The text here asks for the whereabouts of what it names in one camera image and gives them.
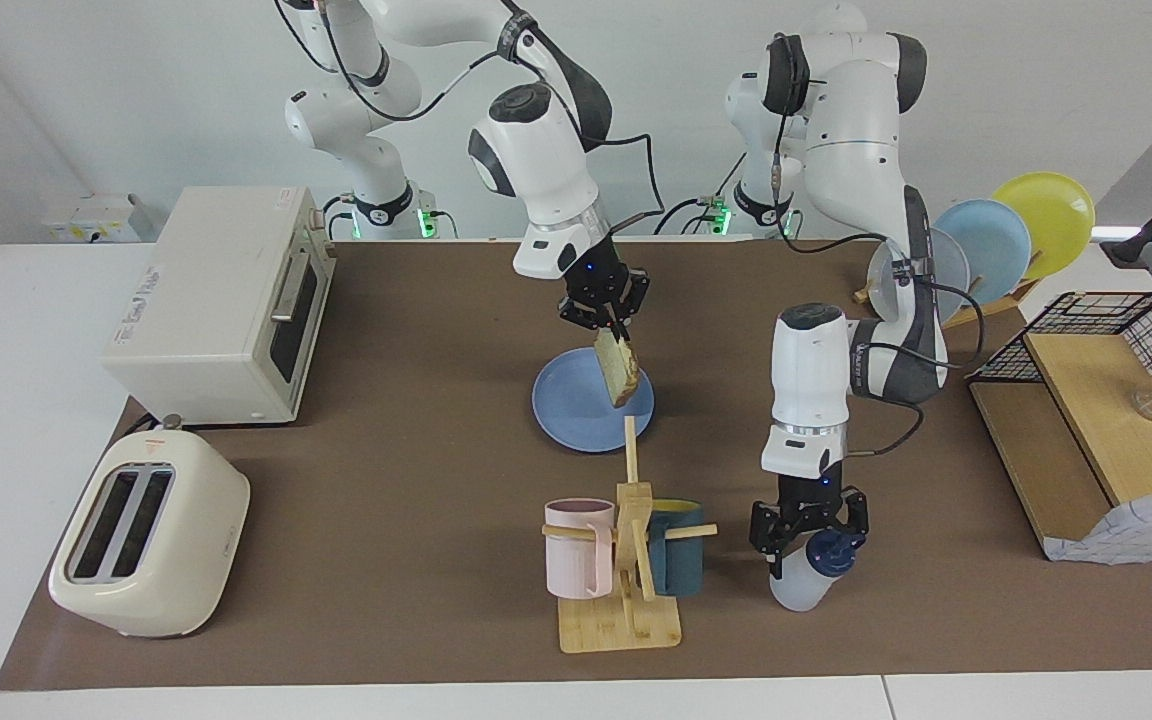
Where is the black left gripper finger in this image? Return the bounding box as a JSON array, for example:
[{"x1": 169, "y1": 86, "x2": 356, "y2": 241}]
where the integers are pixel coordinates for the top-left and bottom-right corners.
[
  {"x1": 748, "y1": 500, "x2": 789, "y2": 581},
  {"x1": 829, "y1": 488, "x2": 870, "y2": 553}
]

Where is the bread slice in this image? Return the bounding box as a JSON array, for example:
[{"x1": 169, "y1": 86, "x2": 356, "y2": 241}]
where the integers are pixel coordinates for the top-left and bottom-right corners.
[{"x1": 593, "y1": 330, "x2": 639, "y2": 408}]

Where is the white bottle with navy cap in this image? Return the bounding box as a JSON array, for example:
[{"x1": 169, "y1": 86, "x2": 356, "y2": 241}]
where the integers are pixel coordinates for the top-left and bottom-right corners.
[{"x1": 769, "y1": 529, "x2": 857, "y2": 613}]

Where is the wooden plate rack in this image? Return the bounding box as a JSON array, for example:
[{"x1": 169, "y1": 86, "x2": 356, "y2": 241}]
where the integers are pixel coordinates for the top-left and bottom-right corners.
[{"x1": 854, "y1": 275, "x2": 1042, "y2": 346}]

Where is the grey round plate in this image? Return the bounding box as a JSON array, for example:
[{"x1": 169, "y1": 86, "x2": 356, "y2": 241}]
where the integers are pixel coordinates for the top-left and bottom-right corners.
[{"x1": 866, "y1": 228, "x2": 970, "y2": 331}]

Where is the light blue round plate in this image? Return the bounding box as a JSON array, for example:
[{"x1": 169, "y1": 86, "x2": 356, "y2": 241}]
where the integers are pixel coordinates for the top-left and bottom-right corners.
[{"x1": 934, "y1": 199, "x2": 1033, "y2": 306}]

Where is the yellow round plate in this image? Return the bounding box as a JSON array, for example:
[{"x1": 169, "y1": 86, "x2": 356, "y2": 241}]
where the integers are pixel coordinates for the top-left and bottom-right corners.
[{"x1": 992, "y1": 172, "x2": 1097, "y2": 281}]

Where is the teal mug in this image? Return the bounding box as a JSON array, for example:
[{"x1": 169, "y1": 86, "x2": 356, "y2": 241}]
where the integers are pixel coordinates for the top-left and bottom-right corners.
[{"x1": 646, "y1": 498, "x2": 705, "y2": 599}]

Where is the wooden mug tree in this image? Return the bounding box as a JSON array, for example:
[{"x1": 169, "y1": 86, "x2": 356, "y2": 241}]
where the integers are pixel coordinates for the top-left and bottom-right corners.
[{"x1": 542, "y1": 416, "x2": 719, "y2": 655}]

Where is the pink mug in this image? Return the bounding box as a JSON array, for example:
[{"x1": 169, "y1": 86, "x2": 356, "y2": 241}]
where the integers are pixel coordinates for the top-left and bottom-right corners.
[{"x1": 545, "y1": 498, "x2": 617, "y2": 601}]

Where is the brown table mat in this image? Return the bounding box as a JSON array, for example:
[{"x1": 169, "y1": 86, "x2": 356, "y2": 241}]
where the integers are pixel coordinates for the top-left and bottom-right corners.
[{"x1": 0, "y1": 238, "x2": 1152, "y2": 693}]

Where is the white patterned cloth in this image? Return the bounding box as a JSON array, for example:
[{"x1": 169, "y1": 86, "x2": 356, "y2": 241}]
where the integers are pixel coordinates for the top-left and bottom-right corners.
[{"x1": 1043, "y1": 488, "x2": 1152, "y2": 566}]

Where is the white toaster oven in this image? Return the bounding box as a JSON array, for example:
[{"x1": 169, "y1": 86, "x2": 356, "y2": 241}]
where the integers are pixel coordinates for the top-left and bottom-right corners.
[{"x1": 101, "y1": 186, "x2": 337, "y2": 426}]

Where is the cream two-slot toaster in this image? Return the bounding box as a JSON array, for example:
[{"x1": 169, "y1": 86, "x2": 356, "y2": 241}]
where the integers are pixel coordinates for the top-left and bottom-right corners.
[{"x1": 48, "y1": 415, "x2": 251, "y2": 639}]

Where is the white power box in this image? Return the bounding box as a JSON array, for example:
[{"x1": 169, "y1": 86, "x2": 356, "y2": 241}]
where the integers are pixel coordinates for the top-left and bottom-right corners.
[{"x1": 41, "y1": 193, "x2": 159, "y2": 244}]

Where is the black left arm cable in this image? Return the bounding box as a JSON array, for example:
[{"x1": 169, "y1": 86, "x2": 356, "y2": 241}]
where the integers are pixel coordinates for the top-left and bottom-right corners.
[{"x1": 766, "y1": 35, "x2": 985, "y2": 459}]

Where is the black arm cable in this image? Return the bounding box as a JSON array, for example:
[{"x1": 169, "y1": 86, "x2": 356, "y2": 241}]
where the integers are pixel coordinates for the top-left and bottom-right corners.
[
  {"x1": 576, "y1": 130, "x2": 667, "y2": 236},
  {"x1": 766, "y1": 35, "x2": 985, "y2": 459}
]

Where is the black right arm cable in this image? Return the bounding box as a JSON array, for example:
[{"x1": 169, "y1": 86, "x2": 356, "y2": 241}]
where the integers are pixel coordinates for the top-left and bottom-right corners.
[{"x1": 576, "y1": 130, "x2": 667, "y2": 236}]

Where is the wooden shelf with wire basket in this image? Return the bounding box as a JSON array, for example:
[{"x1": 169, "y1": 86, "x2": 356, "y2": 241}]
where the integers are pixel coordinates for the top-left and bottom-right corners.
[{"x1": 966, "y1": 292, "x2": 1152, "y2": 563}]

